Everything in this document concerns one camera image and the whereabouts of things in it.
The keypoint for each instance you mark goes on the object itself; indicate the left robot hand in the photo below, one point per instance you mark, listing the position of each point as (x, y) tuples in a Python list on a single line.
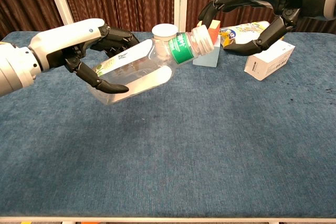
[(65, 40)]

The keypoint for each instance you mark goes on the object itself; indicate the transparent plastic bottle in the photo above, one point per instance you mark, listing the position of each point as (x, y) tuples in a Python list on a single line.
[(147, 69)]

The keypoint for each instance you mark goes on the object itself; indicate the white bottle cap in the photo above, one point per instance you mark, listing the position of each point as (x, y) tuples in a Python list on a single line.
[(203, 39)]

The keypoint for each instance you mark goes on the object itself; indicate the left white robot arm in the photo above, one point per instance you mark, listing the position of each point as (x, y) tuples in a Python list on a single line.
[(13, 69)]

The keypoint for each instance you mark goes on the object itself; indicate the yellow white snack bag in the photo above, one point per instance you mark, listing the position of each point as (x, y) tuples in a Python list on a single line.
[(244, 33)]

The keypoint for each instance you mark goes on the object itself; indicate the white carton box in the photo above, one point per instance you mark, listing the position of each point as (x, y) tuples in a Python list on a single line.
[(270, 61)]

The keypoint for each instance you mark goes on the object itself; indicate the orange yellow cube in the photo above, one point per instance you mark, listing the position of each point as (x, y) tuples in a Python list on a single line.
[(214, 33)]

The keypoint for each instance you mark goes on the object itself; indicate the white paper cup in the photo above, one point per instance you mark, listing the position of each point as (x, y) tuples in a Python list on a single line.
[(165, 30)]

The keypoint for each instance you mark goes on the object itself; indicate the blue table mat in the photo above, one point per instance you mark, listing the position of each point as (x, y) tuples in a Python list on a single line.
[(168, 142)]

